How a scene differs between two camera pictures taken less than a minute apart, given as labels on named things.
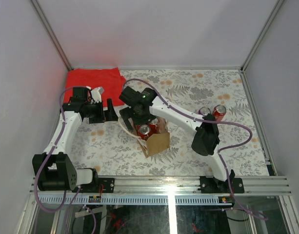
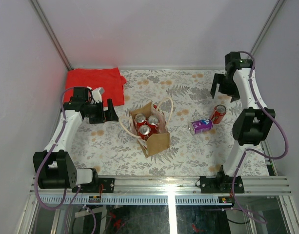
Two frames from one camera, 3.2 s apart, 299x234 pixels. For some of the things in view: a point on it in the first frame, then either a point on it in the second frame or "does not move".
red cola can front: [144, 130] does not move
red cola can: [219, 111] does not move
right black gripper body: [138, 119] → [228, 87]
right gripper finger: [126, 113] → [216, 80]
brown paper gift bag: [160, 141] does not move
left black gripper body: [95, 112] does not move
